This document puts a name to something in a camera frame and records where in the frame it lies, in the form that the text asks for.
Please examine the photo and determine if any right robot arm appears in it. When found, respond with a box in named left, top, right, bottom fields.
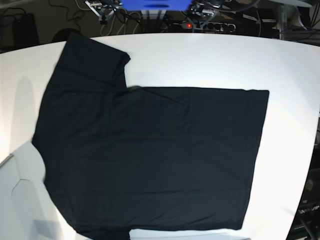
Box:
left=84, top=0, right=116, bottom=25

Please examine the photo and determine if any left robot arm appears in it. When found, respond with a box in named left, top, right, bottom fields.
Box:
left=189, top=2, right=219, bottom=19

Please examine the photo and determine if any black T-shirt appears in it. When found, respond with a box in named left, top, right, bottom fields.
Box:
left=32, top=33, right=269, bottom=240

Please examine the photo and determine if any black power strip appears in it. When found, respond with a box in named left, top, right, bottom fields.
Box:
left=173, top=21, right=236, bottom=34

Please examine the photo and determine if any blue plastic box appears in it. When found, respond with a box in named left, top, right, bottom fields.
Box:
left=120, top=0, right=192, bottom=11

